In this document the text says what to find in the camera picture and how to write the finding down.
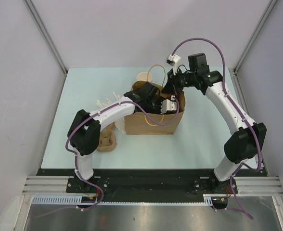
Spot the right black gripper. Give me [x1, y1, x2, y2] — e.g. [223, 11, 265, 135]
[162, 67, 197, 96]

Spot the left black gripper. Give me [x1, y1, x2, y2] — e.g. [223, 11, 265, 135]
[143, 96, 167, 126]

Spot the brown paper bag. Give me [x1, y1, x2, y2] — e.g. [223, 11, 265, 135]
[123, 64, 186, 136]

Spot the pulp cup carrier tray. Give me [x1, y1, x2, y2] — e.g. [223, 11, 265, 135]
[97, 123, 117, 153]

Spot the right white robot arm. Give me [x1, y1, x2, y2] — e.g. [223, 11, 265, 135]
[162, 53, 267, 193]

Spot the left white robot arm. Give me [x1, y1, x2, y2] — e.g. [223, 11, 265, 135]
[65, 82, 178, 193]

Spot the stack of paper cups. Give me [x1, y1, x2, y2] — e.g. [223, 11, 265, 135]
[136, 72, 153, 82]

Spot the bundle of wrapped straws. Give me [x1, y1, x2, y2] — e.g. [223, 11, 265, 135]
[96, 91, 126, 134]

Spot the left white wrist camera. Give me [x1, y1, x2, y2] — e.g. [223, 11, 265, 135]
[160, 95, 178, 114]

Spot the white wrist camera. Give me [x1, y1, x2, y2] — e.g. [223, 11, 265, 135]
[166, 54, 182, 75]
[160, 95, 178, 114]

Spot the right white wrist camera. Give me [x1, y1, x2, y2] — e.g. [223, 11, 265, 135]
[166, 54, 182, 75]

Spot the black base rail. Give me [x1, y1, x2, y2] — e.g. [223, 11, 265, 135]
[37, 168, 268, 203]

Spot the white slotted cable duct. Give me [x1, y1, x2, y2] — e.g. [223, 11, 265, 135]
[32, 194, 228, 206]

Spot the aluminium frame post right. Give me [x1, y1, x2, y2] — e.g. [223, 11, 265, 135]
[234, 0, 278, 70]

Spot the aluminium frame post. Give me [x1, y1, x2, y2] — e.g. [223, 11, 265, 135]
[234, 0, 278, 70]
[23, 0, 69, 74]

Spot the aluminium frame post left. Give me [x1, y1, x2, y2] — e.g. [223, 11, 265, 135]
[23, 0, 69, 74]

